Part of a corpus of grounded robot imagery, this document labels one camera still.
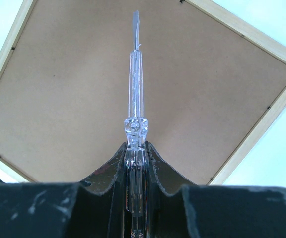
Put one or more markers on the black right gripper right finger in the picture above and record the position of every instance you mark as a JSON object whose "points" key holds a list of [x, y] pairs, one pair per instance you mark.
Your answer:
{"points": [[183, 209]]}

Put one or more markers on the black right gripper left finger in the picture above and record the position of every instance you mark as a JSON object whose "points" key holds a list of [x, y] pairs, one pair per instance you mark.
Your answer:
{"points": [[91, 208]]}

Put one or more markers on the clear handled screwdriver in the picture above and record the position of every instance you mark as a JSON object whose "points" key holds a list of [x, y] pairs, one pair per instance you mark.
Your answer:
{"points": [[136, 129]]}

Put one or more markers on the wooden picture frame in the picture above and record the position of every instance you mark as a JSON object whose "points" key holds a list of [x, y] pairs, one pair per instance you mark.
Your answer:
{"points": [[209, 95]]}

